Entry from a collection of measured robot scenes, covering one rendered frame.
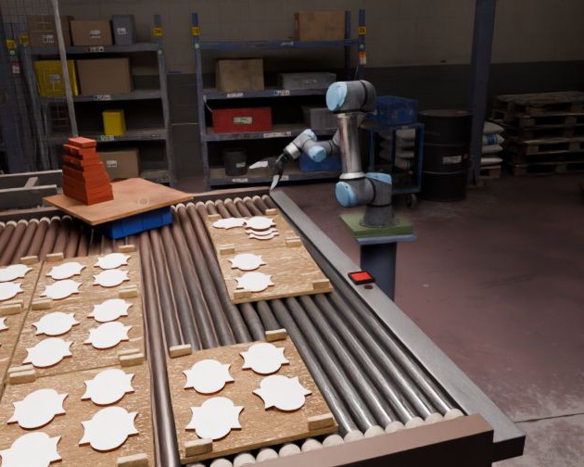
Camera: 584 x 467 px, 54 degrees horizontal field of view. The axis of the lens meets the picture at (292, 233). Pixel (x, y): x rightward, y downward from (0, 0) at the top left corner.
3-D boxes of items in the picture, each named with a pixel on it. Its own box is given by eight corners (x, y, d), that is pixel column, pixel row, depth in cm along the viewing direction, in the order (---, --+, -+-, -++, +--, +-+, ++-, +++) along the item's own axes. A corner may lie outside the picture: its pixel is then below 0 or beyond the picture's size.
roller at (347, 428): (223, 207, 300) (222, 198, 299) (373, 461, 124) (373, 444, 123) (214, 208, 299) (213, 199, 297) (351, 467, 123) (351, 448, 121)
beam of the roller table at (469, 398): (282, 200, 315) (282, 190, 313) (524, 456, 128) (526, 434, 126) (267, 202, 313) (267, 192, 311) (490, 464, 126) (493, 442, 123)
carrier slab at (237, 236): (279, 216, 269) (279, 213, 269) (303, 246, 232) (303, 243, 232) (206, 224, 261) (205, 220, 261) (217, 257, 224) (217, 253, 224)
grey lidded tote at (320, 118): (340, 122, 687) (340, 102, 679) (351, 127, 655) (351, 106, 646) (301, 125, 676) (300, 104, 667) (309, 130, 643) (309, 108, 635)
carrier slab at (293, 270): (303, 248, 231) (302, 245, 230) (333, 291, 193) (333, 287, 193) (217, 258, 223) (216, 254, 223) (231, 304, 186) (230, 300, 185)
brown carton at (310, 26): (336, 40, 653) (336, 10, 642) (345, 41, 617) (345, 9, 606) (294, 42, 646) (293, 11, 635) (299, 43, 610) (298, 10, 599)
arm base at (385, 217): (388, 216, 273) (388, 195, 270) (400, 224, 258) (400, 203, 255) (359, 220, 270) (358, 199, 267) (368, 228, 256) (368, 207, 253)
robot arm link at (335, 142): (379, 72, 251) (337, 142, 290) (359, 74, 246) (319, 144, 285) (391, 93, 246) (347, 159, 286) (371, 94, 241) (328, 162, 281)
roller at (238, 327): (195, 209, 297) (194, 201, 295) (307, 477, 121) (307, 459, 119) (185, 210, 295) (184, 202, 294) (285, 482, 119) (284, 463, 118)
